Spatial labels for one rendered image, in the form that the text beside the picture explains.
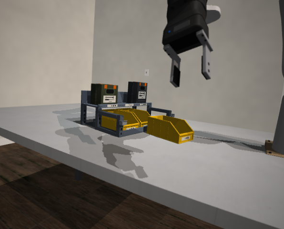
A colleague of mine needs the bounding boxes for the blue-grey shelf rack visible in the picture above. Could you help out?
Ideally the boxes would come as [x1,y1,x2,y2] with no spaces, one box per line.
[81,90,174,137]

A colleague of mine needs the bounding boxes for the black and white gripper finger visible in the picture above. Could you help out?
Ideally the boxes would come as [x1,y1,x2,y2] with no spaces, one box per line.
[196,30,213,80]
[163,44,181,88]

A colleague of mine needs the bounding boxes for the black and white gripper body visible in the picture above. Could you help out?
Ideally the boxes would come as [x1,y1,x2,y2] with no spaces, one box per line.
[162,0,221,54]

